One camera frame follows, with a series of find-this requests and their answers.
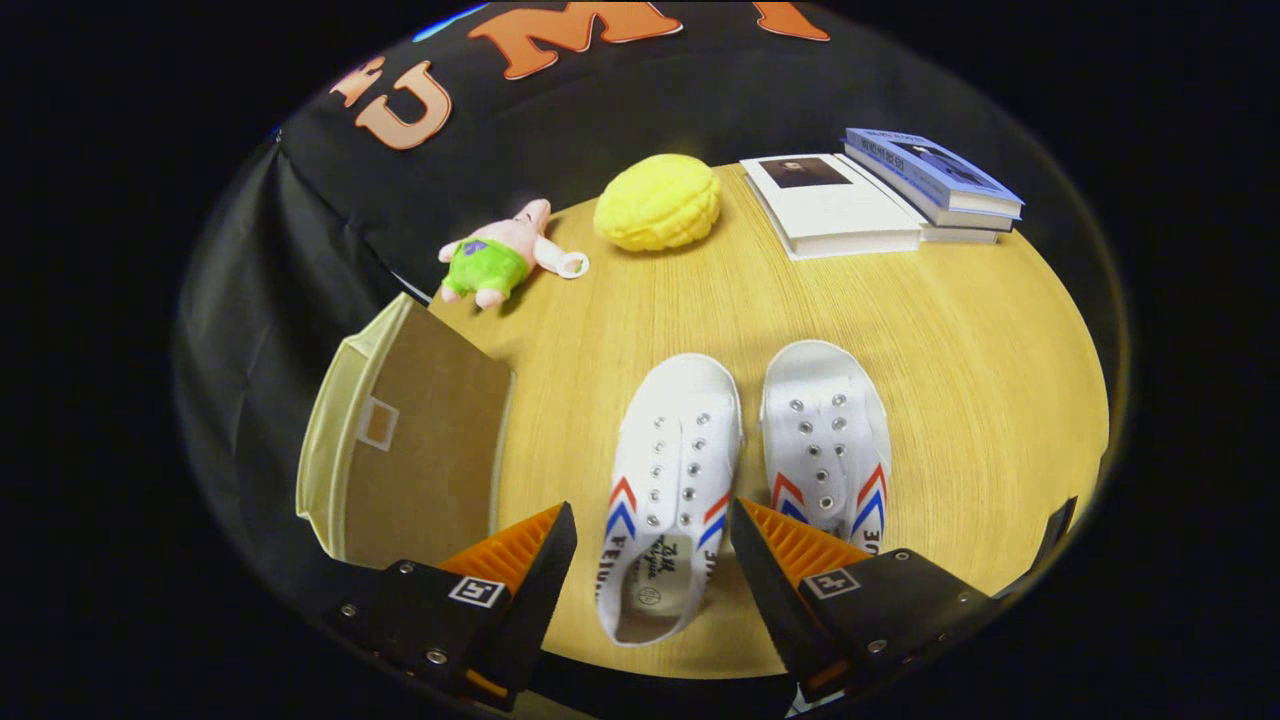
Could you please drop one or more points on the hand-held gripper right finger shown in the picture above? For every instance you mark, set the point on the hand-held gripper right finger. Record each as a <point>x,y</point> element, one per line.
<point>770,600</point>

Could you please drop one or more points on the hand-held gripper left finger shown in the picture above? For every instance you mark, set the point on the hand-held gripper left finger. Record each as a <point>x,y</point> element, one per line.
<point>535,600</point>

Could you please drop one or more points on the beige storage box brown lid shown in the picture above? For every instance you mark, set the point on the beige storage box brown lid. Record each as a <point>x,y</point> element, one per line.
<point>440,440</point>

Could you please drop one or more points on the white canvas shoe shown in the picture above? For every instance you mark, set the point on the white canvas shoe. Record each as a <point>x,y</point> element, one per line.
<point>680,410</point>
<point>820,390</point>

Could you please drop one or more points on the dark flat panel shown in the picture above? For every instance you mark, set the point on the dark flat panel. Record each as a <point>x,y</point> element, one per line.
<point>1058,530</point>

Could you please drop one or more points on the pink plush toy green shorts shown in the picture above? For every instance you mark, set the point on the pink plush toy green shorts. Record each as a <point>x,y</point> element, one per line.
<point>495,258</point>

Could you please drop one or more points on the white book with dark photo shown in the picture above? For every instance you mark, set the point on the white book with dark photo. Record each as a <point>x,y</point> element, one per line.
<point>835,210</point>

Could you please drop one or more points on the plain white book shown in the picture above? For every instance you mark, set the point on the plain white book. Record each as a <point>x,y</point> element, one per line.
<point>960,236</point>

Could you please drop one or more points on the yellow bumpy plush toy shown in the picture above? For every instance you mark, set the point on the yellow bumpy plush toy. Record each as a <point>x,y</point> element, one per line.
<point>657,203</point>

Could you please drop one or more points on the blue cover book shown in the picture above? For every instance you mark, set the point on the blue cover book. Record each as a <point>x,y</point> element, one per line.
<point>925,165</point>

